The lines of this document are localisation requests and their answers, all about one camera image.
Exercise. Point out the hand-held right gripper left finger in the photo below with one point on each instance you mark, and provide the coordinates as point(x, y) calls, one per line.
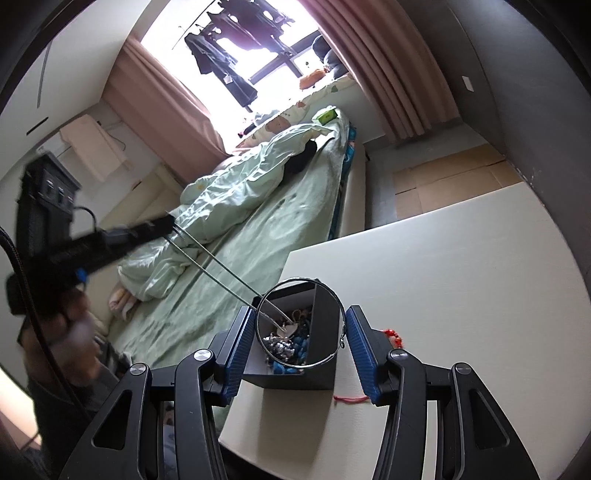
point(241, 353)

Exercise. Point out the peach plush toy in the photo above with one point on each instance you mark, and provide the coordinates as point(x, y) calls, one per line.
point(123, 302)

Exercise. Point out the white wall socket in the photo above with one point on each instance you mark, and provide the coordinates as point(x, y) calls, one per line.
point(468, 83)

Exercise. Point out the white bedside table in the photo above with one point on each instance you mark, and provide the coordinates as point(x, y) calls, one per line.
point(461, 277)

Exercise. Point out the silver hoop bangle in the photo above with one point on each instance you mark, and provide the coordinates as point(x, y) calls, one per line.
point(342, 344)

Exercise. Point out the orange plush toy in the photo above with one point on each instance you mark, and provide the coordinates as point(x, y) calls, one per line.
point(310, 79)

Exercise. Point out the pink curtain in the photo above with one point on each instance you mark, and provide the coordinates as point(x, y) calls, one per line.
point(383, 69)
point(166, 115)

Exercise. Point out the small dark hanging garment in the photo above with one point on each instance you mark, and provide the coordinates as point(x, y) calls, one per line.
point(217, 25)

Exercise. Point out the printed window seat cushion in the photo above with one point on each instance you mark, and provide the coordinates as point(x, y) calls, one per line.
point(286, 115)

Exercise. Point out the cream padded headboard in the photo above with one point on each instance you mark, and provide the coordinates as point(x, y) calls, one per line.
point(138, 198)

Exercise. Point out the person's left hand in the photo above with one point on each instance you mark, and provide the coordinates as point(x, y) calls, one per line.
point(78, 323)

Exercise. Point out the black cloth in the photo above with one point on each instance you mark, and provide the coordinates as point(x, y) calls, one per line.
point(300, 159)

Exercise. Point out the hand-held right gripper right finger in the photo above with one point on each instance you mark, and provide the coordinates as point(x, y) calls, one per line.
point(362, 357)

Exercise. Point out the pale green duvet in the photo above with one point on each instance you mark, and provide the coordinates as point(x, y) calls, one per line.
point(231, 198)

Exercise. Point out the green packet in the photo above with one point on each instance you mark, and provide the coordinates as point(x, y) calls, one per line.
point(325, 117)

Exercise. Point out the window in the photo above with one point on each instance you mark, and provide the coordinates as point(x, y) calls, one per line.
point(277, 69)

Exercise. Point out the pile of beaded jewelry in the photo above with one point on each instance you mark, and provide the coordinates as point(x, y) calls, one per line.
point(281, 349)

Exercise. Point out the long dark hanging garment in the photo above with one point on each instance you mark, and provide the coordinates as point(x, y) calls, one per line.
point(221, 64)

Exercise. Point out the person's left forearm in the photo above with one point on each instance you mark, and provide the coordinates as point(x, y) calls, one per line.
point(60, 383)

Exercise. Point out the black jewelry box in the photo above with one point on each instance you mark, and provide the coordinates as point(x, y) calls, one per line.
point(295, 381)

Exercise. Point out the light blue cloth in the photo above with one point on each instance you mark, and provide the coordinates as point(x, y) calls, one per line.
point(263, 117)

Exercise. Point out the dark pillows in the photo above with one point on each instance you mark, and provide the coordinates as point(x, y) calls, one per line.
point(328, 57)

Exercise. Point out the bed with green sheet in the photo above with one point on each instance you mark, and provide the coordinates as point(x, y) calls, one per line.
point(277, 230)

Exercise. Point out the dark hanging shirt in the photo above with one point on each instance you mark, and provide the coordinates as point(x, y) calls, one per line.
point(268, 21)

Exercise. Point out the flat cardboard sheet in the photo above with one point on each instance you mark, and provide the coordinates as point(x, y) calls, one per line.
point(452, 180)

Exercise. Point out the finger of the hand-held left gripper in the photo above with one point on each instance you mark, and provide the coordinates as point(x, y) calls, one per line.
point(92, 263)
point(138, 233)

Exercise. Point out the white hanging shirt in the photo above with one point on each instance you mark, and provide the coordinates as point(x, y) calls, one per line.
point(94, 147)

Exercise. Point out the clothes drying rail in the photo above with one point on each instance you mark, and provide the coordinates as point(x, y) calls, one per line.
point(194, 23)

